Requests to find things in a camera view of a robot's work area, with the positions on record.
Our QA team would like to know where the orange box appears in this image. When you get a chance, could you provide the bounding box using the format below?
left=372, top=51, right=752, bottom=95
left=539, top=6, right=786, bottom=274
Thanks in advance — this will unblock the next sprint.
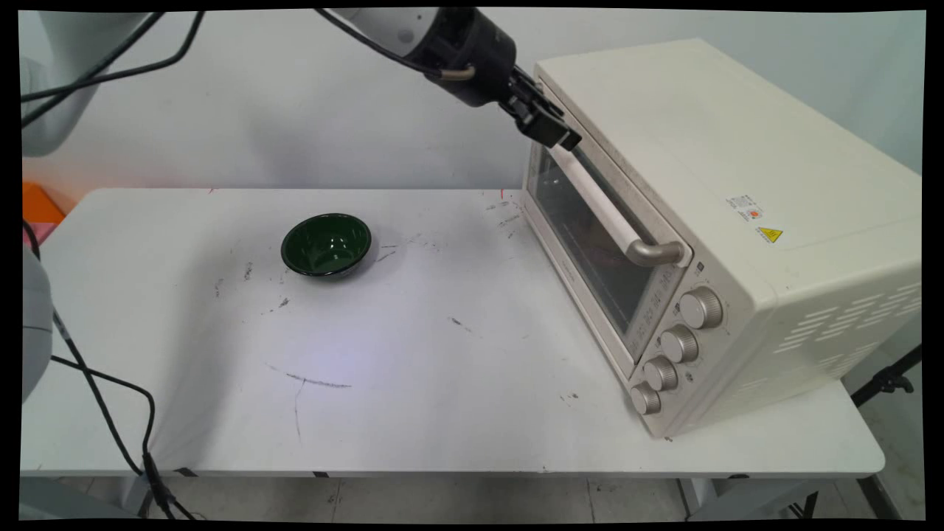
left=22, top=182, right=66, bottom=224

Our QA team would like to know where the black tripod stand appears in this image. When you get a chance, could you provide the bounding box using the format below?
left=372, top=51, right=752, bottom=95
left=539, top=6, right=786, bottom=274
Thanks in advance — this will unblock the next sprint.
left=850, top=344, right=923, bottom=408

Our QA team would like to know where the dark green bowl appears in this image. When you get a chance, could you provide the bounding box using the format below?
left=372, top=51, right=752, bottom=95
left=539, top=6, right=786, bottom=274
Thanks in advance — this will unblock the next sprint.
left=280, top=213, right=373, bottom=279

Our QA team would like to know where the black cable with beige plug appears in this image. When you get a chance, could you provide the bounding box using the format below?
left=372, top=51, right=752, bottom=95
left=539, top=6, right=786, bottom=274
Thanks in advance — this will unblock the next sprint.
left=313, top=7, right=477, bottom=82

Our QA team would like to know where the silver oven knob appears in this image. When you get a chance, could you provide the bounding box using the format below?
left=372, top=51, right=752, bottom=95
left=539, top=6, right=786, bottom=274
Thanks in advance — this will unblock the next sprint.
left=678, top=286, right=724, bottom=330
left=659, top=324, right=699, bottom=364
left=642, top=356, right=679, bottom=392
left=629, top=381, right=663, bottom=416

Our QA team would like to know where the cream toaster oven body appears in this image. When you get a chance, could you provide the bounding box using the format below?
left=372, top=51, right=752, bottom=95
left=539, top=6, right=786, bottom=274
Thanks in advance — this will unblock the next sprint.
left=520, top=38, right=923, bottom=440

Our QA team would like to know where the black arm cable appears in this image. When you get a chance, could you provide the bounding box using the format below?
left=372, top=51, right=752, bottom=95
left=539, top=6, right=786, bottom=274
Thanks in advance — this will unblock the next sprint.
left=21, top=10, right=167, bottom=130

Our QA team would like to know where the white label sticker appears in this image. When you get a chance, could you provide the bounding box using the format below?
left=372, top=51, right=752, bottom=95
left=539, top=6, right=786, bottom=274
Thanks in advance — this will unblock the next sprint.
left=726, top=194, right=764, bottom=222

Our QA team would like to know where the cream glass oven door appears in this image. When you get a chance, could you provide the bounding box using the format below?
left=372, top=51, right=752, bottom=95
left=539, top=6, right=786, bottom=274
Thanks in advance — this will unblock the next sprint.
left=521, top=77, right=694, bottom=381

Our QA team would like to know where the black camera cable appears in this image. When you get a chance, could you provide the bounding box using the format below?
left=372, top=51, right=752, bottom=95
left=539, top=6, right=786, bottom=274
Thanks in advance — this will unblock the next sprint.
left=21, top=10, right=206, bottom=103

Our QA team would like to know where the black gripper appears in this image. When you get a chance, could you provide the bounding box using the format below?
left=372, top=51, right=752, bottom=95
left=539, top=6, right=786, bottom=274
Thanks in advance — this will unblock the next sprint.
left=413, top=7, right=583, bottom=153

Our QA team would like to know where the thin black cable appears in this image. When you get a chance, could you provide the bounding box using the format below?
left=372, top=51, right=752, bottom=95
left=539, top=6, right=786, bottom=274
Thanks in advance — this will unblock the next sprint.
left=50, top=357, right=157, bottom=462

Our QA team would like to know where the black cable with connector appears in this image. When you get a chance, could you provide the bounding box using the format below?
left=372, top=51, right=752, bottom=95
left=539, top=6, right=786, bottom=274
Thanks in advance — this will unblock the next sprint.
left=22, top=220, right=200, bottom=521

